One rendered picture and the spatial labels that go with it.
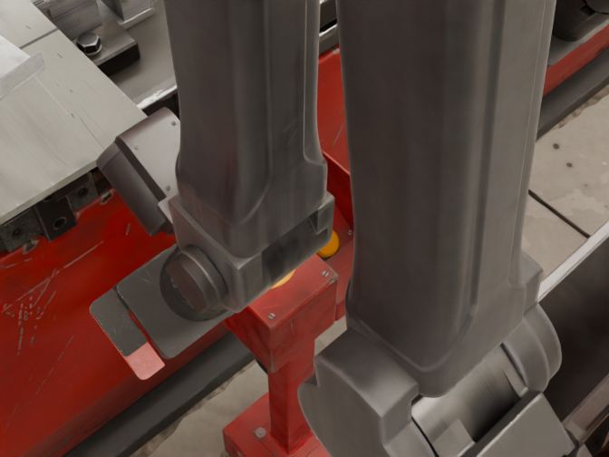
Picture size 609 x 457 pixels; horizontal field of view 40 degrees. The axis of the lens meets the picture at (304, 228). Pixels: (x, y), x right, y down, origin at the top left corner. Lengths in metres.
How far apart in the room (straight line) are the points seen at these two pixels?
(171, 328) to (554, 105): 1.71
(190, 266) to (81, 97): 0.43
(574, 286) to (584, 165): 1.49
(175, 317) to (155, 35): 0.55
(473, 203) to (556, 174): 1.86
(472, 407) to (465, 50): 0.19
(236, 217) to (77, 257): 0.74
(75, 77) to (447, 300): 0.62
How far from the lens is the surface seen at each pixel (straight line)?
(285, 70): 0.34
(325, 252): 1.05
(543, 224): 2.03
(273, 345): 0.97
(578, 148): 2.21
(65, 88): 0.87
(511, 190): 0.29
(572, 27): 0.81
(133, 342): 0.62
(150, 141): 0.51
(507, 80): 0.25
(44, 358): 1.25
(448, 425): 0.37
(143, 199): 0.52
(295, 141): 0.38
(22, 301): 1.12
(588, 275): 0.70
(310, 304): 0.96
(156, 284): 0.61
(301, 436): 1.54
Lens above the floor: 1.61
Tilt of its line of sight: 56 degrees down
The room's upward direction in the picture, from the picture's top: 1 degrees clockwise
